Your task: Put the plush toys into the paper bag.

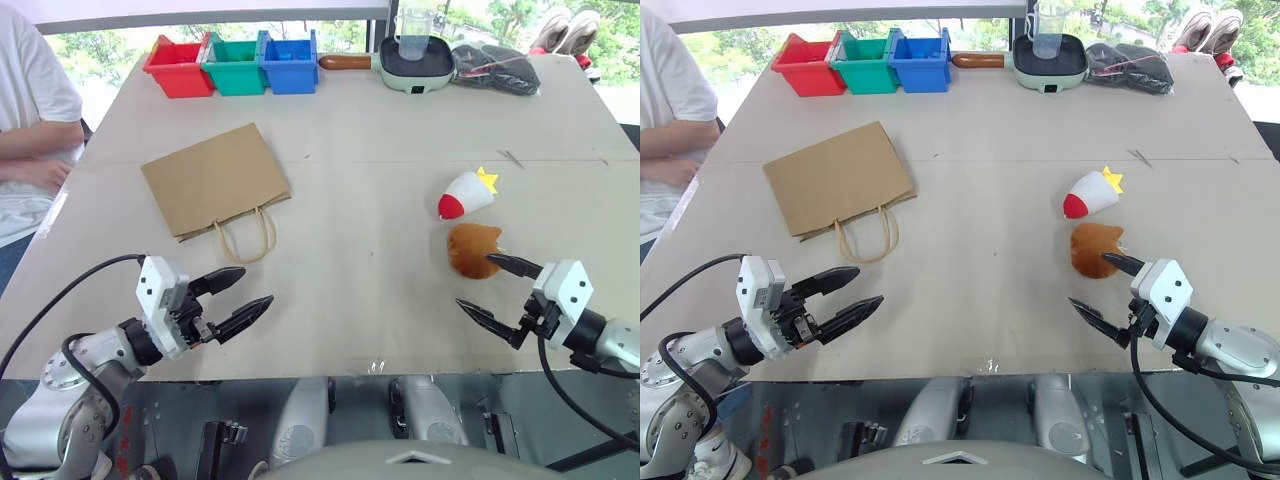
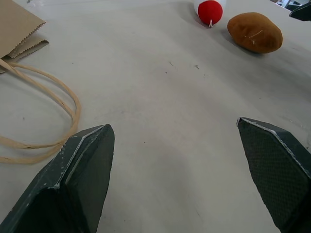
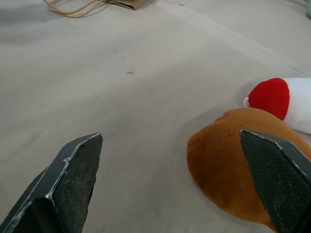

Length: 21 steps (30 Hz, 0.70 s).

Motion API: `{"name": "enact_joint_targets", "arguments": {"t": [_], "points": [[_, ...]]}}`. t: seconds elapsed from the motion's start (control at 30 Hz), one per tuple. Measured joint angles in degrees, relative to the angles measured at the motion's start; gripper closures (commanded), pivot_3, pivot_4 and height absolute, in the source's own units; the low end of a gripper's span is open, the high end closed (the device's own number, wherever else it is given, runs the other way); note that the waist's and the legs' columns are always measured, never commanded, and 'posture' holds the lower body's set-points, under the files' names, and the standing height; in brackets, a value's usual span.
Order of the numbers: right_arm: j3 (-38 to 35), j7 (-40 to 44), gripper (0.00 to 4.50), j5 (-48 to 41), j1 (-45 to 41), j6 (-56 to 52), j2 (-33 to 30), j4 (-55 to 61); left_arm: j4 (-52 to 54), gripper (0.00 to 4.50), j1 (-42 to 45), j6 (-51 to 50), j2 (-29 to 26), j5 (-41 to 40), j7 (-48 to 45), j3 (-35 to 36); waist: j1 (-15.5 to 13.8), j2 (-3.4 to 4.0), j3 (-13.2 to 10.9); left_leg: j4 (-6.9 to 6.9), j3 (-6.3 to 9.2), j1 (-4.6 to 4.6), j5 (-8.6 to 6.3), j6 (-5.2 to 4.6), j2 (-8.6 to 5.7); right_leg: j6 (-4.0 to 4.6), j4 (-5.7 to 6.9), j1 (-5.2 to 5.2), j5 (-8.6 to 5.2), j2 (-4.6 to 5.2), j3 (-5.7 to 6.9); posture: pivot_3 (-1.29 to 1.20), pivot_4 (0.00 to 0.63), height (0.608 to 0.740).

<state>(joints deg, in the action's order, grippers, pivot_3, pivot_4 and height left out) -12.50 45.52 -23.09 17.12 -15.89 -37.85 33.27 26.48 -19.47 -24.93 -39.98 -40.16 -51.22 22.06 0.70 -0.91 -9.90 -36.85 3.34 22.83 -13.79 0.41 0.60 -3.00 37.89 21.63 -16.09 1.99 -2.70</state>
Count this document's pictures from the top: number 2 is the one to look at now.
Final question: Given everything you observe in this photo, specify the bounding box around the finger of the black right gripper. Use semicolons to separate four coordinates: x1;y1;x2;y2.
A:
289;2;311;22

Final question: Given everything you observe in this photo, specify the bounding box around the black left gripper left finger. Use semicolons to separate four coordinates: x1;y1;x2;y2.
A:
0;124;115;233

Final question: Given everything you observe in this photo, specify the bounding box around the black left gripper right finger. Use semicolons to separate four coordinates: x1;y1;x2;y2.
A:
236;117;311;233

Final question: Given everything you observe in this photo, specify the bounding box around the brown paper bag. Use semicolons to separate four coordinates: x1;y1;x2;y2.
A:
0;0;82;165

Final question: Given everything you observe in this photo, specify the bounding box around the brown potato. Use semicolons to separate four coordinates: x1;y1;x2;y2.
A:
227;12;284;54

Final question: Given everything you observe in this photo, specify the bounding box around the red and white toy radish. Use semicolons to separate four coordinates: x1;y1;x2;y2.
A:
194;0;230;28

